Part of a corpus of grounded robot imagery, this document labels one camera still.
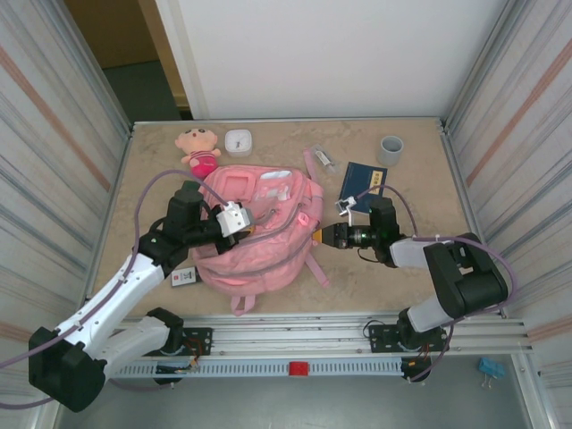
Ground pink student backpack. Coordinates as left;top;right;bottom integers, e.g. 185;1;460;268
189;147;334;318

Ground dark blue book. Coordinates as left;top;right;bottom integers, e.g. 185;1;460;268
338;161;389;215

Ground clear plastic tube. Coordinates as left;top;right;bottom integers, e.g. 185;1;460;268
311;143;343;176

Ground pink plush doll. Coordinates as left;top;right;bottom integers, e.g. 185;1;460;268
173;127;223;180

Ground grey cup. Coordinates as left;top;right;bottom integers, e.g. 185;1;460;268
376;135;406;169

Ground small black white card box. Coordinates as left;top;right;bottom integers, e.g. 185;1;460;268
171;266;201;288

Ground white square clock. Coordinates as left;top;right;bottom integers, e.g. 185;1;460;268
223;129;254;157

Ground translucent corrugated side panel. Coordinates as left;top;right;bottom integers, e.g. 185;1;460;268
446;0;572;429
0;0;130;429

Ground blue binder clip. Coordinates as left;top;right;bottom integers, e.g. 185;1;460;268
478;356;506;391

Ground brown wooden door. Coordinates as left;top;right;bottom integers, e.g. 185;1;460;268
62;0;191;109

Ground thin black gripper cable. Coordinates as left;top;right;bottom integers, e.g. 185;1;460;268
356;244;381;265

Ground aluminium table edge rail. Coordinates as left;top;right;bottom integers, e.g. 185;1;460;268
131;116;448;127
440;119;509;321
80;124;135;321

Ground wide aluminium base rail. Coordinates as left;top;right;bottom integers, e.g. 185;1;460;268
53;312;535;358

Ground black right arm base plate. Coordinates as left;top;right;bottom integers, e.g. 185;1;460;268
366;322;448;354

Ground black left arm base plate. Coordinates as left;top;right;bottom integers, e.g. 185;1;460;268
181;326;215;357

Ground thin red black wires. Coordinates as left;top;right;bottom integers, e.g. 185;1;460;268
401;341;450;383
185;339;211;372

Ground grey slotted cable duct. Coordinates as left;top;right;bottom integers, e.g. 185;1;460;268
106;359;406;379

